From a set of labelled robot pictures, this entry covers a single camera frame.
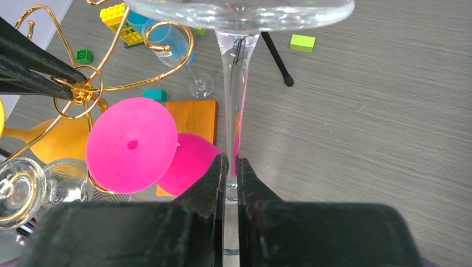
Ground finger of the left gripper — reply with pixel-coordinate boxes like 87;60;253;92
1;55;74;100
1;18;86;82

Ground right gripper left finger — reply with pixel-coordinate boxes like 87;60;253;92
18;154;228;266

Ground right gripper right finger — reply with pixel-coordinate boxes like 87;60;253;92
237;159;422;266

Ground orange plastic goblet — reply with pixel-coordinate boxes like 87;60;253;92
1;100;108;164

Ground gold wine glass rack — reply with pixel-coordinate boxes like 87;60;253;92
0;0;218;196

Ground pink plastic goblet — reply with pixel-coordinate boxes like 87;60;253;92
85;97;220;196

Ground clear stemless wine glass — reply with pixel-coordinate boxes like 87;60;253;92
1;157;94;230

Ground tall clear flute glass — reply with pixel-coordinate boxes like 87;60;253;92
127;1;355;266

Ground small clear wine glass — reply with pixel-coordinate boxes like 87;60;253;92
149;25;215;100

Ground dark green toy block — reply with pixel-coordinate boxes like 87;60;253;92
75;48;94;64

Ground yellow toy block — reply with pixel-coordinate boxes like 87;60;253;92
99;3;144;46

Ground teal toy block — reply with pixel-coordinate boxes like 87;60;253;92
142;89;167;103

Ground black music stand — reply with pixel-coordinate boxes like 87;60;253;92
261;32;294;87

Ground blue plastic goblet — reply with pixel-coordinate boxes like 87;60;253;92
127;11;188;68

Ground light green toy block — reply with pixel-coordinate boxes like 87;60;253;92
289;34;316;53

